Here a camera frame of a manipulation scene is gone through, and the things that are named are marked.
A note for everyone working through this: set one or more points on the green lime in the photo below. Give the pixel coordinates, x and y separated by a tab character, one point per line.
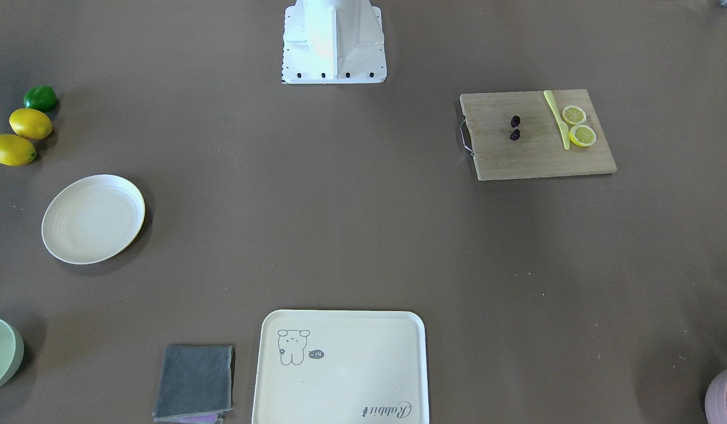
41	97

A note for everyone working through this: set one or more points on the cream round plate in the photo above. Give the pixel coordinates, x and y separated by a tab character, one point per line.
93	219

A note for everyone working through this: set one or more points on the yellow lemon outer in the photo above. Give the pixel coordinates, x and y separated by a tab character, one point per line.
16	150

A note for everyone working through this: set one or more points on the lemon slice lower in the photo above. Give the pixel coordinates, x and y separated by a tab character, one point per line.
582	135

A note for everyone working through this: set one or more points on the yellow lemon near lime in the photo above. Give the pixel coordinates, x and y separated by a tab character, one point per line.
30	123

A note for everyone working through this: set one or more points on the lemon slice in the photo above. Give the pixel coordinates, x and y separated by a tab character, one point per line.
582	135
573	115

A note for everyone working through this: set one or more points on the yellow plastic knife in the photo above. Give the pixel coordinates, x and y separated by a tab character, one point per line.
562	126

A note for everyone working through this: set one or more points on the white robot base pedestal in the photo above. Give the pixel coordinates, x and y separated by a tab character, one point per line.
333	42

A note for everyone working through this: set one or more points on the grey folded cloth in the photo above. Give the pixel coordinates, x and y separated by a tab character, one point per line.
195	384

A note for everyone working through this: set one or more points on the lemon slice upper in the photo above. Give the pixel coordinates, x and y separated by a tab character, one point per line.
573	115

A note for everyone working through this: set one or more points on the pale green bowl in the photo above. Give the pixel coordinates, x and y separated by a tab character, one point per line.
11	351

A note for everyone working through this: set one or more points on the wooden cutting board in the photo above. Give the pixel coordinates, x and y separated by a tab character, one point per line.
539	153

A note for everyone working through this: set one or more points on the cream rectangular tray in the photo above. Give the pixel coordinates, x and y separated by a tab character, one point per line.
341	366

